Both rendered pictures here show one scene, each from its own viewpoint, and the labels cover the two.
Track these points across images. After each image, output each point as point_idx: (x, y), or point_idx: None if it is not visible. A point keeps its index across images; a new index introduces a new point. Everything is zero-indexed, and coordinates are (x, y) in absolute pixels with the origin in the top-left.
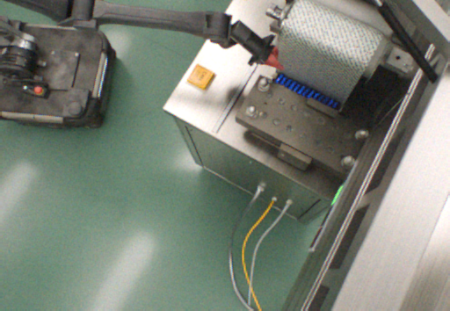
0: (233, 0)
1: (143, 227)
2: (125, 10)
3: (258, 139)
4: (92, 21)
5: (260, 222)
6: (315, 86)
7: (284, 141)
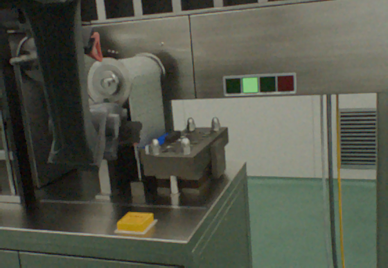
0: (17, 228)
1: None
2: (92, 106)
3: (204, 189)
4: (109, 113)
5: None
6: (154, 135)
7: (208, 142)
